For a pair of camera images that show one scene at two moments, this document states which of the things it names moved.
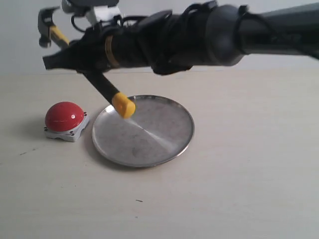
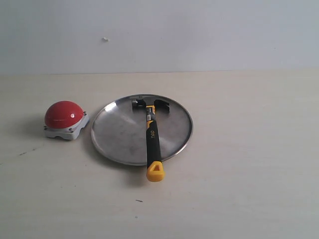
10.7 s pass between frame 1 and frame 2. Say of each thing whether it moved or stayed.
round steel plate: stayed
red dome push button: stayed
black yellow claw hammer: moved
